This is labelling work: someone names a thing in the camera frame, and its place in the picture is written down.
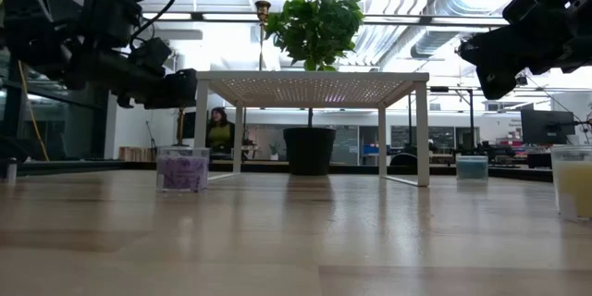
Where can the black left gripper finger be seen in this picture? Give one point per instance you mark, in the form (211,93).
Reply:
(181,89)

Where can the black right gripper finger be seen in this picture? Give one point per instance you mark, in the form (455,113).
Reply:
(497,81)
(490,51)

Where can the medium gold candlestick holder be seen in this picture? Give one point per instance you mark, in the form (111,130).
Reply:
(181,125)

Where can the purple candle glass jar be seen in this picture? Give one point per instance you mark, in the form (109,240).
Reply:
(182,173)

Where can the blue candle glass jar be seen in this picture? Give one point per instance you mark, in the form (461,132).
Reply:
(472,170)

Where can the yellow candle glass jar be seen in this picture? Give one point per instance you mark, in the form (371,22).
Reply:
(575,189)

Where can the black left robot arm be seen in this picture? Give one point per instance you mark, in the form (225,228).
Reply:
(37,32)

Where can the small black studio light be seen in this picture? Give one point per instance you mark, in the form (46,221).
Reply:
(522,79)

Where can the black computer monitor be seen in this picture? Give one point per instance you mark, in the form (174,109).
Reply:
(188,125)
(548,127)

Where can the black T-shaped stand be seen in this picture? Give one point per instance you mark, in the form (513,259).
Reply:
(471,115)

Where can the person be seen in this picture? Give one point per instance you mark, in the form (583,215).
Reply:
(220,134)

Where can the fluorescent ceiling light strip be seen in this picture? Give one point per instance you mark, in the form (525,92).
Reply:
(176,16)

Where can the wooden crate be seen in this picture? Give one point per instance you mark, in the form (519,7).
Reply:
(136,154)

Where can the black office chair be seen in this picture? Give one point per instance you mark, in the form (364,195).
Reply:
(404,159)

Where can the white perforated metal shelf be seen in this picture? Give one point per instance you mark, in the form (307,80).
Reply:
(310,76)

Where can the green potted plant black pot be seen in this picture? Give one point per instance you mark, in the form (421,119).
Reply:
(314,23)

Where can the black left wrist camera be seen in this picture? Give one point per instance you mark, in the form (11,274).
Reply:
(150,54)

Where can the silver ventilation duct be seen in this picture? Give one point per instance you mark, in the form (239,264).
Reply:
(393,41)

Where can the black metal table frame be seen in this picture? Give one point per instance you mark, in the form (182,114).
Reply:
(259,166)

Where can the small grey metal post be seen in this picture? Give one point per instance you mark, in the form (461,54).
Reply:
(11,171)

